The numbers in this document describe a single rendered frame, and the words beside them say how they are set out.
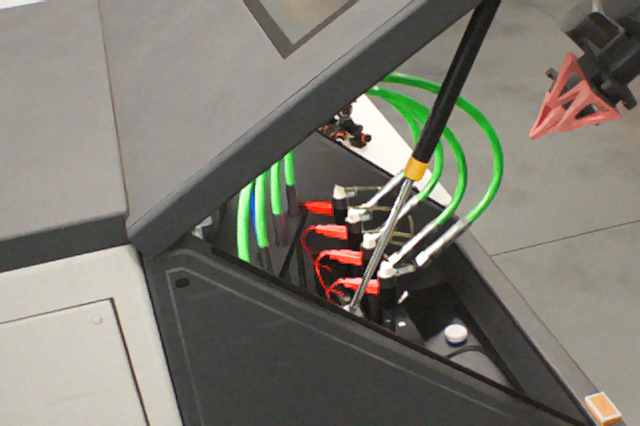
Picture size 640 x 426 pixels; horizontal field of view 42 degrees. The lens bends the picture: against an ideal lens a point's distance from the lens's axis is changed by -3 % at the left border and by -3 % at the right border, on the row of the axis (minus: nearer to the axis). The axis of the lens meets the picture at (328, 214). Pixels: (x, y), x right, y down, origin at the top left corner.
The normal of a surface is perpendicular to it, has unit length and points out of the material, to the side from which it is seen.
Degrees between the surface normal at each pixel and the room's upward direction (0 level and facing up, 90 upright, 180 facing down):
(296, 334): 90
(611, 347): 0
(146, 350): 90
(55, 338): 90
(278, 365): 90
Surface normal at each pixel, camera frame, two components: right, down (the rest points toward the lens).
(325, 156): 0.27, 0.48
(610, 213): -0.09, -0.85
